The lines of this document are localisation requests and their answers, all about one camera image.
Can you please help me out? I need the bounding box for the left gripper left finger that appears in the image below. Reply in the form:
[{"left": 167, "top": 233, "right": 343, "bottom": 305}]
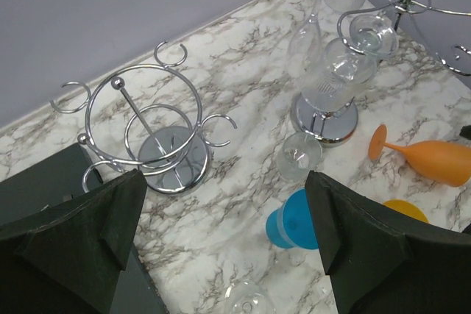
[{"left": 1, "top": 170, "right": 146, "bottom": 313}]

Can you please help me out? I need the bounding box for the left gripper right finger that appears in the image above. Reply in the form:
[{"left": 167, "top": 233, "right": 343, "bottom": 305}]
[{"left": 305, "top": 171, "right": 470, "bottom": 313}]

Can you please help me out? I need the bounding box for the yellow plastic goblet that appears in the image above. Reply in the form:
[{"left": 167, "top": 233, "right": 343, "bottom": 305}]
[{"left": 383, "top": 199, "right": 429, "bottom": 224}]

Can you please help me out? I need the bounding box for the orange plastic goblet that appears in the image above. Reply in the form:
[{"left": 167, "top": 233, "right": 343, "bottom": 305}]
[{"left": 368, "top": 124, "right": 470, "bottom": 188}]

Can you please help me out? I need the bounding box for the round chrome glass rack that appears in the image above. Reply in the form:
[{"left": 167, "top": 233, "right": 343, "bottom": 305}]
[{"left": 49, "top": 43, "right": 238, "bottom": 196}]

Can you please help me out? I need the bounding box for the blue plastic goblet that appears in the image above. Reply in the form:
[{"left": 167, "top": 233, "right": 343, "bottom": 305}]
[{"left": 265, "top": 189, "right": 319, "bottom": 250}]

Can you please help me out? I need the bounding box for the dark tool mat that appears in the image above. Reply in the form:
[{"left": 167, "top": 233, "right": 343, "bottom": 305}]
[{"left": 1, "top": 143, "right": 168, "bottom": 314}]

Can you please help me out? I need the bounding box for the clear stemmed wine glass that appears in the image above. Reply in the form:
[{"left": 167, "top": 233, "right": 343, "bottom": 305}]
[{"left": 224, "top": 279, "right": 276, "bottom": 314}]

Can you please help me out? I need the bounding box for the tall clear flute glass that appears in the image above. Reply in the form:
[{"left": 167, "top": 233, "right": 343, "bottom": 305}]
[{"left": 285, "top": 0, "right": 323, "bottom": 90}]

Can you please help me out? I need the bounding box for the clear ribbed wine glass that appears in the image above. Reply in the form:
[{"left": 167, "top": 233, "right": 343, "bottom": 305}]
[{"left": 300, "top": 13, "right": 398, "bottom": 113}]

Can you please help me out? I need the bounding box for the short ribbed clear glass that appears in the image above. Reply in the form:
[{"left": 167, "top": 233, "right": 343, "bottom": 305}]
[{"left": 276, "top": 132, "right": 323, "bottom": 181}]

